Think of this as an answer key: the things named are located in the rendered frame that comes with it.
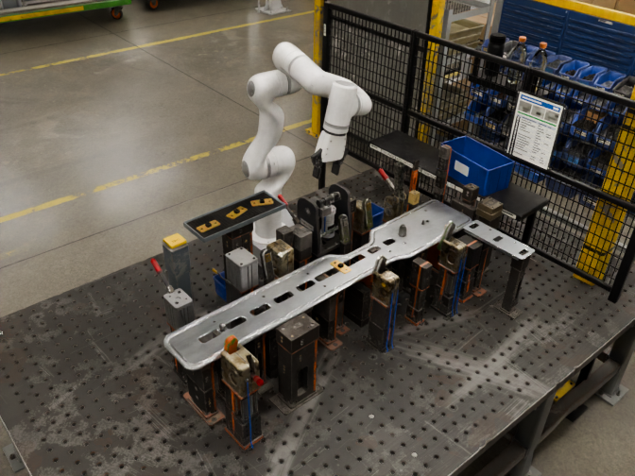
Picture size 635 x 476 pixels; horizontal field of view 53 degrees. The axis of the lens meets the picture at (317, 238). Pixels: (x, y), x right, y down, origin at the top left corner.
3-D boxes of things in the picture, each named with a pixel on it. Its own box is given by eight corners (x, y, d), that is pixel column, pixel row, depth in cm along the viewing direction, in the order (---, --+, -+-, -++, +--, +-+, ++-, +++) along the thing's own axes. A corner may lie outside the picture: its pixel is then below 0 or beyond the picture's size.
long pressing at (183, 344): (195, 379, 191) (195, 376, 190) (157, 339, 204) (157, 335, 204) (475, 221, 267) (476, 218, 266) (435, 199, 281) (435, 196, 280)
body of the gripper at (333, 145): (338, 123, 215) (332, 153, 220) (317, 125, 208) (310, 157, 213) (353, 130, 211) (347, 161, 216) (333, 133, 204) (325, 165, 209)
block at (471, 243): (462, 306, 266) (472, 251, 250) (441, 293, 273) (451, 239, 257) (475, 297, 272) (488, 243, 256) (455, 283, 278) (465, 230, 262)
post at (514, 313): (514, 319, 260) (529, 263, 243) (491, 306, 267) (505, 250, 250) (523, 313, 263) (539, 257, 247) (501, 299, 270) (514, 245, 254)
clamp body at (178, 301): (184, 388, 225) (174, 312, 205) (167, 370, 232) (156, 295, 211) (207, 375, 230) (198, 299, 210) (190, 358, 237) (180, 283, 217)
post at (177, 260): (183, 346, 243) (171, 252, 218) (173, 335, 247) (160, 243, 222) (199, 336, 247) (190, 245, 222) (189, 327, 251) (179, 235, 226)
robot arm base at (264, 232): (238, 232, 289) (237, 198, 278) (268, 216, 301) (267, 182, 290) (267, 250, 279) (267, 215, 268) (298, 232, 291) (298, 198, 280)
